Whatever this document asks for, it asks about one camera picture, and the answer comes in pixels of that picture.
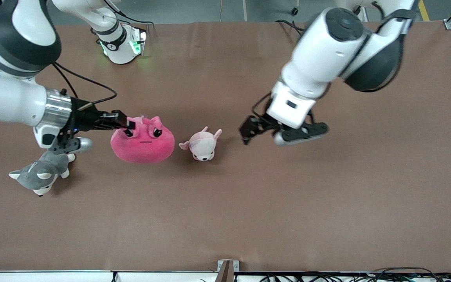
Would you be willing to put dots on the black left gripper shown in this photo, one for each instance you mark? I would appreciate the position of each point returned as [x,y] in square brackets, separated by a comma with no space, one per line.
[253,126]

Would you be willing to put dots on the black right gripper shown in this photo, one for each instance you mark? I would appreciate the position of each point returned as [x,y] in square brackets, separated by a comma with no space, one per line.
[83,117]

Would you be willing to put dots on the round pink plush toy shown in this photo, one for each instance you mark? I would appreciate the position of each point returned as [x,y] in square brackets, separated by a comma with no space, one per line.
[143,143]

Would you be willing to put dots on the metal arm base connector box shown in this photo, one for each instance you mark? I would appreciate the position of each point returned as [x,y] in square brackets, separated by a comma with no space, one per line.
[140,41]

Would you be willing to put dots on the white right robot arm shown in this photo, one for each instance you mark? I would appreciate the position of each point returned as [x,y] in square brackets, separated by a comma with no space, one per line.
[2,98]

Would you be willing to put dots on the light pink puppy plush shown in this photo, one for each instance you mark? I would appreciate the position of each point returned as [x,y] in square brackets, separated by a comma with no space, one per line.
[202,147]

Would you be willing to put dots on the brown table mat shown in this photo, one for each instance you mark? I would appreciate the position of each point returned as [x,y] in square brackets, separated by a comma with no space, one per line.
[288,215]

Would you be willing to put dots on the grey white husky plush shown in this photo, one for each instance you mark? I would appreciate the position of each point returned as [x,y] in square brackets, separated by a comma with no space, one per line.
[39,176]

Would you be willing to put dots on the metal table edge bracket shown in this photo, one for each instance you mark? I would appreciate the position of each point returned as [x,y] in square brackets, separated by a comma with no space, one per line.
[228,270]

